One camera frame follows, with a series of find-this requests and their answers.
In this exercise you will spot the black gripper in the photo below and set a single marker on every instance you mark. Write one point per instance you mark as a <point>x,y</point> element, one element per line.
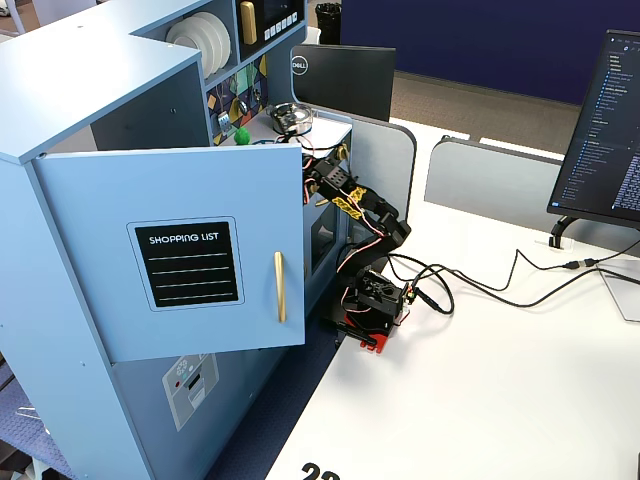
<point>311,176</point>

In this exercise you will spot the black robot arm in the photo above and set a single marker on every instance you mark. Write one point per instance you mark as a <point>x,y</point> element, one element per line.
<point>392,235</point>

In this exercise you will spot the gray recipient bowl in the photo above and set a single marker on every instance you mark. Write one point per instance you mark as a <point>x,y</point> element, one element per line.
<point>306,115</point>

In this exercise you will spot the green toy pineapple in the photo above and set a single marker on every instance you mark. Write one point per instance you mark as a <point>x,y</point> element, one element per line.
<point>242,136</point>

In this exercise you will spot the blue shopping list cabinet door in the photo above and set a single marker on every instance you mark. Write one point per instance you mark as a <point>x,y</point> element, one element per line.
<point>90,300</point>

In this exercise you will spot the gold kitchen knob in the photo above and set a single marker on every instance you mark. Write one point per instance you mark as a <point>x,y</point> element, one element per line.
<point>321,202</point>
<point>342,152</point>

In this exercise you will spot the gray desk divider panel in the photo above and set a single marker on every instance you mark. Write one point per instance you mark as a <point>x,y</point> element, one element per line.
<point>490,185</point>
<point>385,160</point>

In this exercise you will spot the black Dell monitor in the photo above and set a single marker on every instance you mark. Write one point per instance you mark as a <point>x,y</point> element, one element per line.
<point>350,80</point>

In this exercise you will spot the black trash bin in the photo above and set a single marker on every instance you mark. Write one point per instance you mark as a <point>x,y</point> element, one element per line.
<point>328,22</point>

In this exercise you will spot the white toy plate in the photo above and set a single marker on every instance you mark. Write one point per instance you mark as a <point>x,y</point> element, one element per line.
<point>224,42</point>
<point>181,40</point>
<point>206,47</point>

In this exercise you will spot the red table clamp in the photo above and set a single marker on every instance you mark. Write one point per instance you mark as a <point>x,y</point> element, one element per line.
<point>376,344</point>

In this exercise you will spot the dark blue office partition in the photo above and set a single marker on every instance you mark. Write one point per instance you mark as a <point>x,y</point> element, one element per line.
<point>490,45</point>

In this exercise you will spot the light blue toy kitchen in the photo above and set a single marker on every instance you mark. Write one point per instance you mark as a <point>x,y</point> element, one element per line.
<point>75,75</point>

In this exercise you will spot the black monitor showing code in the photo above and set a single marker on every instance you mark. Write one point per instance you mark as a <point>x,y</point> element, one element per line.
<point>600,150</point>

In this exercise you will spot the gray laptop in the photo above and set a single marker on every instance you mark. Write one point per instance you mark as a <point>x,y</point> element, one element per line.
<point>622,295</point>

